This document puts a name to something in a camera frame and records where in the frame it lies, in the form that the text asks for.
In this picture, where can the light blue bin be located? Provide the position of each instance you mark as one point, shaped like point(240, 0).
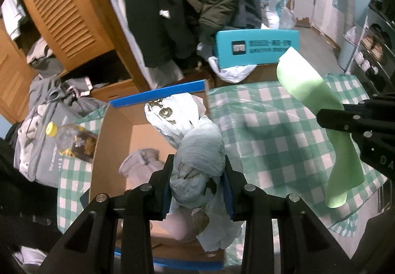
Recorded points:
point(345, 53)

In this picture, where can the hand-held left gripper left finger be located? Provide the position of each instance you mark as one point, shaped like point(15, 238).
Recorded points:
point(166, 200)

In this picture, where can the teal box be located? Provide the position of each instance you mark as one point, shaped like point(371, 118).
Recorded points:
point(256, 48)

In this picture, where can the crumpled white plastic bag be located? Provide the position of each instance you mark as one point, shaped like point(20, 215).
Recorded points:
point(231, 73)

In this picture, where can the grey fabric bag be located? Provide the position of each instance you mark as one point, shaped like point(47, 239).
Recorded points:
point(40, 150)

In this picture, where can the yellow-capped plastic bottle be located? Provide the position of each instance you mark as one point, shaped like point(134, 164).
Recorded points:
point(74, 144)

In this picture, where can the metal shoe rack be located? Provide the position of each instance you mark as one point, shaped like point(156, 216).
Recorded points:
point(376, 42)

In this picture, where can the blue-sided cardboard box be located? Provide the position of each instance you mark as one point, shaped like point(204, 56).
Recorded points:
point(120, 132)

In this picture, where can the green checked tablecloth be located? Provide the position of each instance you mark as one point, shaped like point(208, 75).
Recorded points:
point(271, 138)

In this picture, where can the white plastic bag brown print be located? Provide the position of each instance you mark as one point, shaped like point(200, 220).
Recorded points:
point(197, 150)

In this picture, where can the grey sock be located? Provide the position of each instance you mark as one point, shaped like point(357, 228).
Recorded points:
point(139, 166)

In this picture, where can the light green long sock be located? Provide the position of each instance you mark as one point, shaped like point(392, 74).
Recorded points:
point(302, 82)

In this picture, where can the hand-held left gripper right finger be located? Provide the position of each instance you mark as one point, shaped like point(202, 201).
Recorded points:
point(228, 196)

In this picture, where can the wooden louvred wardrobe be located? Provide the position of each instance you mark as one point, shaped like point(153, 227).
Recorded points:
point(61, 8)

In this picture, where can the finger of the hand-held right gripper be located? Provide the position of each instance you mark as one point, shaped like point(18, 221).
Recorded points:
point(376, 108)
point(336, 121)

